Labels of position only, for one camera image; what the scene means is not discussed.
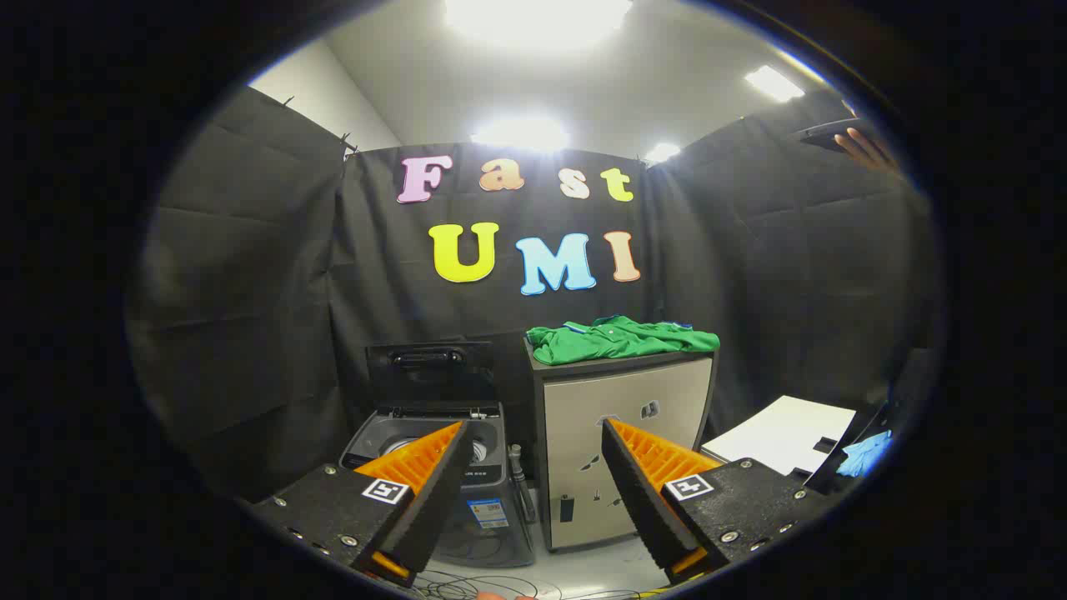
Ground grey cabinet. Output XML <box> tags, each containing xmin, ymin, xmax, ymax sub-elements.
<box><xmin>523</xmin><ymin>337</ymin><xmax>719</xmax><ymax>553</ymax></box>

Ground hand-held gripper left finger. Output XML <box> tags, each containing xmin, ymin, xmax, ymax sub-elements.
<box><xmin>250</xmin><ymin>419</ymin><xmax>474</xmax><ymax>588</ymax></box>

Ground ceiling light panel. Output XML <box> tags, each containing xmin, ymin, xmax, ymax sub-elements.
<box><xmin>744</xmin><ymin>65</ymin><xmax>805</xmax><ymax>103</ymax></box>
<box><xmin>446</xmin><ymin>0</ymin><xmax>634</xmax><ymax>47</ymax></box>
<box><xmin>471</xmin><ymin>117</ymin><xmax>572</xmax><ymax>153</ymax></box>

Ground dark washing machine lid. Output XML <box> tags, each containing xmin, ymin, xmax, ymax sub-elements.
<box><xmin>365</xmin><ymin>342</ymin><xmax>497</xmax><ymax>409</ymax></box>

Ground white board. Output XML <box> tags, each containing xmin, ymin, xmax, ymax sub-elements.
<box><xmin>700</xmin><ymin>395</ymin><xmax>858</xmax><ymax>478</ymax></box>

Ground green polo shirt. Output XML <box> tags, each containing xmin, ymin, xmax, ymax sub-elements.
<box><xmin>525</xmin><ymin>315</ymin><xmax>722</xmax><ymax>366</ymax></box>

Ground blue cloth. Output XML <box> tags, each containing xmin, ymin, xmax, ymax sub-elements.
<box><xmin>836</xmin><ymin>430</ymin><xmax>893</xmax><ymax>478</ymax></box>

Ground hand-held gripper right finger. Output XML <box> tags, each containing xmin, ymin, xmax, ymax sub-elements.
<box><xmin>600</xmin><ymin>417</ymin><xmax>834</xmax><ymax>586</ymax></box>

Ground grey drain hose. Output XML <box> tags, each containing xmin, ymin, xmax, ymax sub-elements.
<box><xmin>508</xmin><ymin>444</ymin><xmax>539</xmax><ymax>524</ymax></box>

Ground black floor cables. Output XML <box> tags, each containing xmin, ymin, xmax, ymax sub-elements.
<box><xmin>413</xmin><ymin>567</ymin><xmax>668</xmax><ymax>600</ymax></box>

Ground black tablet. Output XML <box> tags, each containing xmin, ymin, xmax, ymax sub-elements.
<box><xmin>796</xmin><ymin>117</ymin><xmax>868</xmax><ymax>153</ymax></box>

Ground grey washing machine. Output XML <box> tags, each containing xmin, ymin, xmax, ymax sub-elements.
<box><xmin>338</xmin><ymin>402</ymin><xmax>536</xmax><ymax>569</ymax></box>

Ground black backdrop cloth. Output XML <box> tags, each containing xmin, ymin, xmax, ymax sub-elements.
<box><xmin>125</xmin><ymin>83</ymin><xmax>943</xmax><ymax>509</ymax></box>

